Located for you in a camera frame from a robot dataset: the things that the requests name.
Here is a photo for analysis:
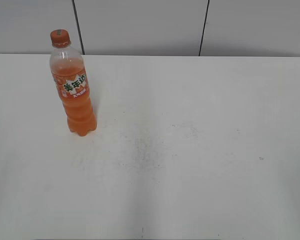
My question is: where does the orange soda plastic bottle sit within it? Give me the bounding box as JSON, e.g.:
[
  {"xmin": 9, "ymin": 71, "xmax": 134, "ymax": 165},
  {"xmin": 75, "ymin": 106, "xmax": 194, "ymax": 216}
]
[{"xmin": 49, "ymin": 41, "xmax": 98, "ymax": 137}]

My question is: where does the orange bottle cap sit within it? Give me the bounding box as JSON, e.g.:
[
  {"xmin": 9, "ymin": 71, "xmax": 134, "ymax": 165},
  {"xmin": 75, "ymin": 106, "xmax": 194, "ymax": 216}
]
[{"xmin": 50, "ymin": 29, "xmax": 71, "ymax": 49}]

